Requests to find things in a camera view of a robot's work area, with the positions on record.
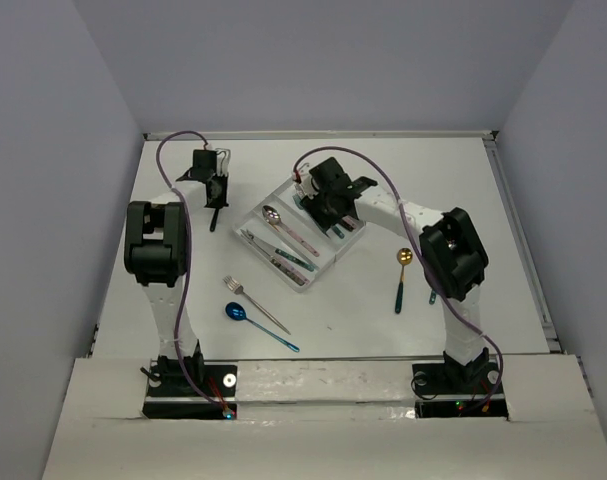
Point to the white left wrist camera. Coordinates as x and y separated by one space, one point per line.
223 157

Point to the silver slim fork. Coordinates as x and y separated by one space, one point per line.
237 288

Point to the pink handled fork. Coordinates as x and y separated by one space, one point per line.
351 222

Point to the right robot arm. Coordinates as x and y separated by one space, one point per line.
446 244

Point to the teal handled knife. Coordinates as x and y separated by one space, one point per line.
294 259

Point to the teal slim fork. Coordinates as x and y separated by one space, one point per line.
297 201

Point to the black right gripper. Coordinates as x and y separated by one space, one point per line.
310 203

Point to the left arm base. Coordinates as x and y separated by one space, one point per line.
200 391

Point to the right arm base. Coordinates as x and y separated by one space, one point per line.
438 397

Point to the gold spoon green handle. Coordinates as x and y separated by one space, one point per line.
404 258

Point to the gold fork green handle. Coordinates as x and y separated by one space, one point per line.
214 220

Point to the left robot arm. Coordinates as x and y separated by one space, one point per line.
156 252

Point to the teal handled fork in tray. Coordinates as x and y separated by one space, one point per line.
338 232

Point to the pink handled knife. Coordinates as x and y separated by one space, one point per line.
259 243

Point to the white cutlery tray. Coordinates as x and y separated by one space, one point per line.
285 237

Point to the blue spoon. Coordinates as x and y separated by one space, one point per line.
236 312

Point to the pink handled spoon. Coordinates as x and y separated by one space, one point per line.
272 216

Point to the dark marbled handled knife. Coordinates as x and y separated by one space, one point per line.
293 275

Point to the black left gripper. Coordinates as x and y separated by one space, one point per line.
220 202

